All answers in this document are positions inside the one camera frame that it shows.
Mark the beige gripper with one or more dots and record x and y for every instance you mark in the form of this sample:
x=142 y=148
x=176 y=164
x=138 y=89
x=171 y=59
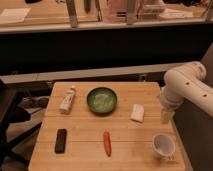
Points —
x=166 y=115

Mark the white sponge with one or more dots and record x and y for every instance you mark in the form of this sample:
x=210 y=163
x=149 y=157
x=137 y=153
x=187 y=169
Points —
x=137 y=113

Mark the green ceramic bowl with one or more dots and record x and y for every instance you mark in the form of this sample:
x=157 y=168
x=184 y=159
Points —
x=102 y=100

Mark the white plastic bottle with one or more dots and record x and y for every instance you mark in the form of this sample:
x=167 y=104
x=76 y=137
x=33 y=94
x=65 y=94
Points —
x=66 y=103

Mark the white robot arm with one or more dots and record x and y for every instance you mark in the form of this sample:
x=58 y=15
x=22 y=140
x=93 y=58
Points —
x=185 y=82

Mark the white paper cup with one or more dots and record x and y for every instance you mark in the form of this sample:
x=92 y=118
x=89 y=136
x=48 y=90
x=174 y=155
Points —
x=163 y=146

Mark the orange carrot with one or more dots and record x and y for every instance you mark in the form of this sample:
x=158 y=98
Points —
x=107 y=143

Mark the black rectangular remote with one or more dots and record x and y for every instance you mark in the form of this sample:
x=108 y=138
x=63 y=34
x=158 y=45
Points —
x=60 y=141

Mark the black chair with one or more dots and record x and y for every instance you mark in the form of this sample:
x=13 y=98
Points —
x=10 y=112

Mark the white paper sheet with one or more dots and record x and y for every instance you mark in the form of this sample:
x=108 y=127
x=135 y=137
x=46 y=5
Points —
x=8 y=16

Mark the grey metal post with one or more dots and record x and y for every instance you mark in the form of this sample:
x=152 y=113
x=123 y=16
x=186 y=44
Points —
x=72 y=13

